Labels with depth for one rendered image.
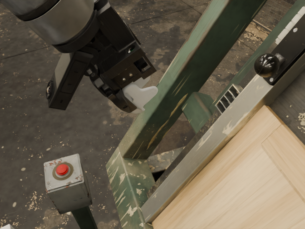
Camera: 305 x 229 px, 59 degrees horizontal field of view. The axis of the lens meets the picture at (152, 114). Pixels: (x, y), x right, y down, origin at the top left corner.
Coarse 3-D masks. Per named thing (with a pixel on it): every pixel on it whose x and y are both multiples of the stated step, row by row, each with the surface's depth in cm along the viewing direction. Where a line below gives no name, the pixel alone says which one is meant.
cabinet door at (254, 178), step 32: (256, 128) 56; (288, 128) 52; (224, 160) 62; (256, 160) 55; (288, 160) 50; (192, 192) 68; (224, 192) 61; (256, 192) 54; (288, 192) 49; (160, 224) 77; (192, 224) 67; (224, 224) 59; (256, 224) 53; (288, 224) 48
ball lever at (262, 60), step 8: (264, 56) 41; (272, 56) 41; (280, 56) 50; (256, 64) 42; (264, 64) 41; (272, 64) 41; (280, 64) 50; (256, 72) 43; (264, 72) 41; (272, 72) 41
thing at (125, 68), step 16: (96, 0) 32; (96, 16) 30; (112, 16) 31; (96, 32) 31; (112, 32) 33; (128, 32) 34; (64, 48) 31; (80, 48) 31; (96, 48) 34; (112, 48) 35; (128, 48) 35; (96, 64) 36; (112, 64) 35; (128, 64) 35; (144, 64) 37; (96, 80) 36; (112, 80) 37; (128, 80) 39
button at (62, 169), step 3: (60, 165) 88; (63, 165) 88; (66, 165) 88; (57, 168) 87; (60, 168) 87; (63, 168) 87; (66, 168) 87; (57, 171) 86; (60, 171) 86; (63, 171) 86; (66, 171) 86; (60, 174) 86; (63, 174) 86
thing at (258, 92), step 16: (304, 64) 50; (256, 80) 55; (288, 80) 52; (240, 96) 58; (256, 96) 55; (272, 96) 54; (224, 112) 61; (240, 112) 57; (256, 112) 57; (224, 128) 60; (240, 128) 59; (208, 144) 63; (224, 144) 62; (192, 160) 67; (208, 160) 65; (176, 176) 71; (192, 176) 68; (160, 192) 76; (176, 192) 71; (144, 208) 81; (160, 208) 75
